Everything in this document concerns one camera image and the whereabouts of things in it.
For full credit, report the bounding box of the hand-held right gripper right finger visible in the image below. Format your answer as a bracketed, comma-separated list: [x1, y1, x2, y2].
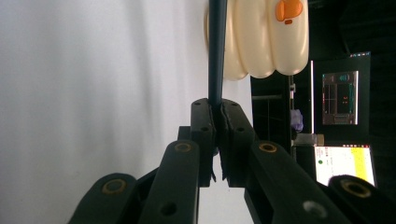
[218, 98, 259, 189]

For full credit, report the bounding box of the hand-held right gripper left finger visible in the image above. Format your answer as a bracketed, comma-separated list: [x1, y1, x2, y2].
[190, 98, 218, 189]

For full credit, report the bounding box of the dark-handled brush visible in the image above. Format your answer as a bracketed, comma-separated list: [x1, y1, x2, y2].
[207, 0, 228, 108]

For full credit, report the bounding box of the cream ribbed holder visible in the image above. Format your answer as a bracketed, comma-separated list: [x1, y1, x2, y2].
[204, 0, 310, 82]

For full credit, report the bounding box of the small purple object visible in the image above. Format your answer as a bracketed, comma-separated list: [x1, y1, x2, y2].
[290, 108, 304, 133]

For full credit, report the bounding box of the bright laptop screen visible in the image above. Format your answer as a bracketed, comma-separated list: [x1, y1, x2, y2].
[313, 144, 376, 188]

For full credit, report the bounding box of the dark computer monitor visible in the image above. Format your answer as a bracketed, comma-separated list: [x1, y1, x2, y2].
[311, 50, 372, 145]

